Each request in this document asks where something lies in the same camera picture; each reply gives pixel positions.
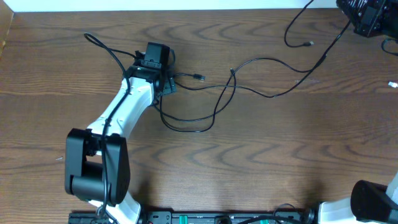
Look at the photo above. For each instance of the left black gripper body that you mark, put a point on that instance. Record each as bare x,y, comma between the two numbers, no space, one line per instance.
170,84

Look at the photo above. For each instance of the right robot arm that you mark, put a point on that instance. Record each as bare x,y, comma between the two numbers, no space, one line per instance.
369,202

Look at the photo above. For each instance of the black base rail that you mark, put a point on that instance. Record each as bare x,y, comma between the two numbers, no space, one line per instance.
171,217

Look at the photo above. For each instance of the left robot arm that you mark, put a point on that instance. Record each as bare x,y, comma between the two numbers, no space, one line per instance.
97,167

